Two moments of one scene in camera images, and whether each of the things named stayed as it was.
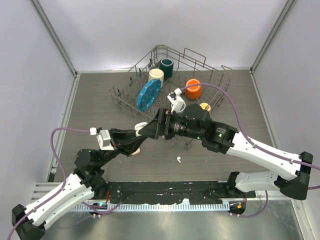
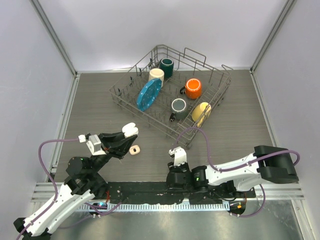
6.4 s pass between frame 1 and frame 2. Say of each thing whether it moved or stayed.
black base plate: stayed
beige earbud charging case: stayed
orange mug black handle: stayed
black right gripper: moved
